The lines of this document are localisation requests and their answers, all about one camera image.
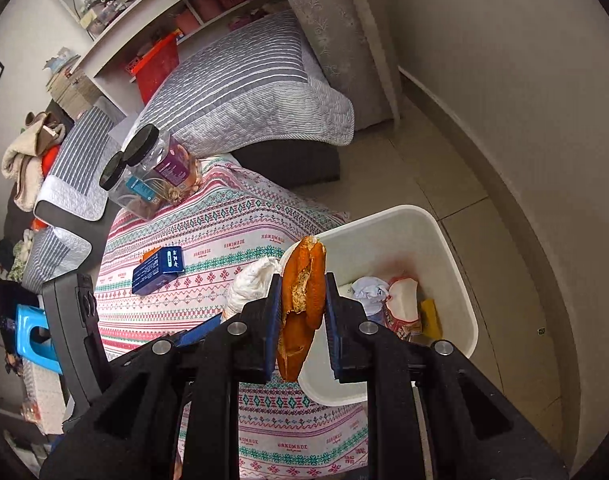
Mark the blue cardboard box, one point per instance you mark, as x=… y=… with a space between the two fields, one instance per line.
x=157 y=270

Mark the small red basket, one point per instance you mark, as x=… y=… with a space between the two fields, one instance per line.
x=133 y=66

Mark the dark grey bed base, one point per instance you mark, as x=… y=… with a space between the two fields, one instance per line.
x=294 y=165

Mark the small clothes pile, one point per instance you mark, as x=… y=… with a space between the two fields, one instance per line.
x=17 y=255

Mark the red instant noodle bowl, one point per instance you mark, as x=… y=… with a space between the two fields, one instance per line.
x=404 y=305

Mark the white bookshelf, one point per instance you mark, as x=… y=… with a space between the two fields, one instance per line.
x=134 y=15

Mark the red cardboard box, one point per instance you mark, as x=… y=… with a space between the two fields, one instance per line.
x=157 y=70

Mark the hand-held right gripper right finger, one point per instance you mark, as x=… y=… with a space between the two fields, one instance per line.
x=379 y=360

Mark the yellow snack wrapper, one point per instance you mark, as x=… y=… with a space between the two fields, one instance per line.
x=430 y=317

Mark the grey patterned curtain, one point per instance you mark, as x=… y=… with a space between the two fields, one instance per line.
x=334 y=35

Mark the orange peel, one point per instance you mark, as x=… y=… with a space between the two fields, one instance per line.
x=147 y=256
x=297 y=320

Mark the blue plastic stool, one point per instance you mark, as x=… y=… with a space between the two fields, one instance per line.
x=29 y=320

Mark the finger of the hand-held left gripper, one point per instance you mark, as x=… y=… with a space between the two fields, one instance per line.
x=199 y=332

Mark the striped grey sofa seat cover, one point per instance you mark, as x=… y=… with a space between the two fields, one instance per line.
x=54 y=255

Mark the crumpled white tissue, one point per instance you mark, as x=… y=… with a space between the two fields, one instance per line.
x=249 y=285

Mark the clear jar blue label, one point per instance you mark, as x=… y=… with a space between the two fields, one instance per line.
x=139 y=192

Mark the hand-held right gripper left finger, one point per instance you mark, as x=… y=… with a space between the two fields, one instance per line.
x=224 y=360

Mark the clear jar purple label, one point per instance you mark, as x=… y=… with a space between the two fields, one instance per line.
x=174 y=165

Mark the beige blanket pile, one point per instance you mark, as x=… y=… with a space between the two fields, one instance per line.
x=24 y=160

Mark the white paper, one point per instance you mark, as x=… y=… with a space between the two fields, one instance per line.
x=369 y=290

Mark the white plastic bin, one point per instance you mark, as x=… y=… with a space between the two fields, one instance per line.
x=409 y=240

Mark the patterned tablecloth round table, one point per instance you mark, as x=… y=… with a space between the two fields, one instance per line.
x=224 y=230

